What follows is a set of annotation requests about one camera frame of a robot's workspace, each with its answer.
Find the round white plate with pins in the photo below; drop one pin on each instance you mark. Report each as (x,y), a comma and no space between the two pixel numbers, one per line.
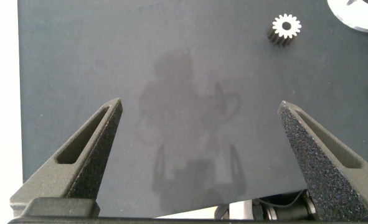
(345,15)

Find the dark mat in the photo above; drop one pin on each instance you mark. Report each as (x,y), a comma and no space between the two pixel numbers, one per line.
(202,62)

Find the small steel gear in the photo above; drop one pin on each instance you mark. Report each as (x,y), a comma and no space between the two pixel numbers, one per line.
(278,25)

